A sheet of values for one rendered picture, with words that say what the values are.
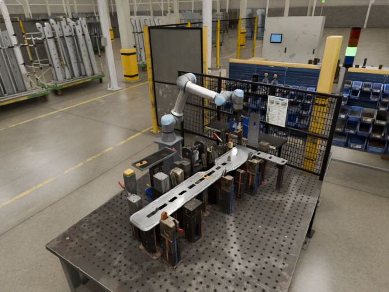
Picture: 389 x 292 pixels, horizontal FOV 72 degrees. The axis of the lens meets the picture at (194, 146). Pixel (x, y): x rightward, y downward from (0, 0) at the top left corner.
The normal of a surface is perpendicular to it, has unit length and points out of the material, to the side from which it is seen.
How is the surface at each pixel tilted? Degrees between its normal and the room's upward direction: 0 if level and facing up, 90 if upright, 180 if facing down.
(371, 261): 0
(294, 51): 90
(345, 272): 0
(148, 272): 0
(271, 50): 90
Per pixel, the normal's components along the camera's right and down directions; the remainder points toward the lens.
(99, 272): -0.02, -0.89
